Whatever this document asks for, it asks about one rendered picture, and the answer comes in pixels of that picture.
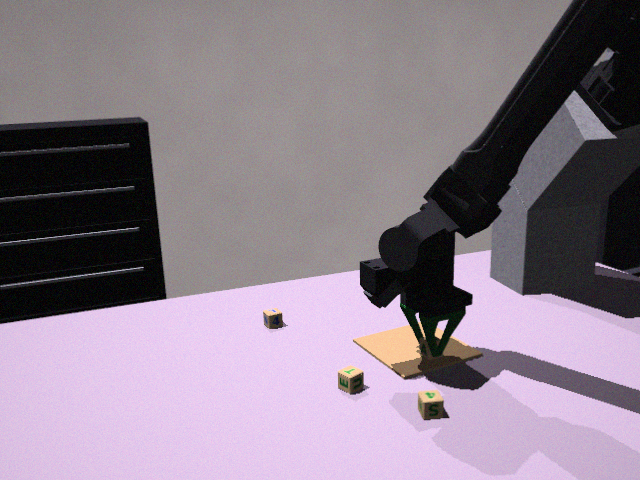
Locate tan flat mat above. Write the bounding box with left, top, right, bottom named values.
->
left=353, top=325, right=483, bottom=379

